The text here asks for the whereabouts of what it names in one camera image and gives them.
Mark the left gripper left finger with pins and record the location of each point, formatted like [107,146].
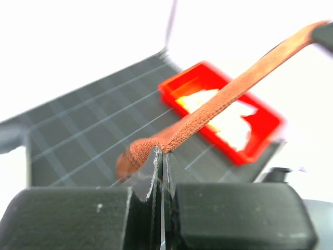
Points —
[127,216]

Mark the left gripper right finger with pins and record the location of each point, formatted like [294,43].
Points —
[211,215]

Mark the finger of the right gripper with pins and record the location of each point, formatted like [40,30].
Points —
[323,35]

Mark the brown towel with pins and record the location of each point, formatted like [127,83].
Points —
[172,137]

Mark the blue white cloth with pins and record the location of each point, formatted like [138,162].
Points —
[233,128]

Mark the red plastic bin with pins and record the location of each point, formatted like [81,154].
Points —
[265,124]

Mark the colourful patterned cloth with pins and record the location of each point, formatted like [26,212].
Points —
[194,101]

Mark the right aluminium frame post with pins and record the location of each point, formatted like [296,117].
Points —
[170,25]

